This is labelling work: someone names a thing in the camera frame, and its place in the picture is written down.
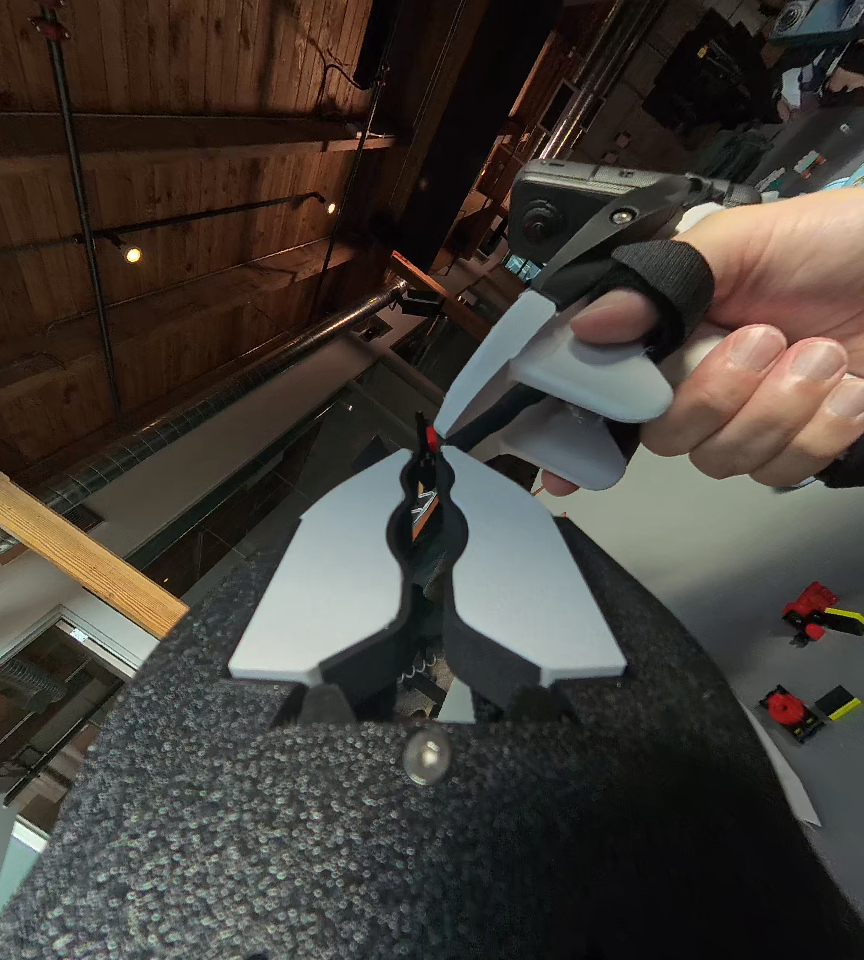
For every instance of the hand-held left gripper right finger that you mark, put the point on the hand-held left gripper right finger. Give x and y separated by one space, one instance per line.
544 593

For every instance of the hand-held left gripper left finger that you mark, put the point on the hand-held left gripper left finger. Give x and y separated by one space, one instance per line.
320 593

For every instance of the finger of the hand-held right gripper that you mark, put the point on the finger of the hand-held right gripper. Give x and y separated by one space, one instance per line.
492 360

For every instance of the small red black lego assembly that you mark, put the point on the small red black lego assembly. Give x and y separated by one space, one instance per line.
429 495

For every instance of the black red yellow lego build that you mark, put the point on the black red yellow lego build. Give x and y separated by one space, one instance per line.
822 608

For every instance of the black lego plate red wheel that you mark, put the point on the black lego plate red wheel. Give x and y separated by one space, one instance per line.
792 713

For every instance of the black yellow lego slope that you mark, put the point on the black yellow lego slope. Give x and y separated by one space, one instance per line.
838 702

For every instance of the person's right hand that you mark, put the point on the person's right hand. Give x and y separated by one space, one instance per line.
807 285

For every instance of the black hanging monitor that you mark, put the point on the black hanging monitor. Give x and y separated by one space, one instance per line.
420 300

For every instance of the light wooden beam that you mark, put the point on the light wooden beam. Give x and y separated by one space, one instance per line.
57 548

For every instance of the long ceiling duct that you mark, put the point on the long ceiling duct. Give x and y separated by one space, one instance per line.
177 420

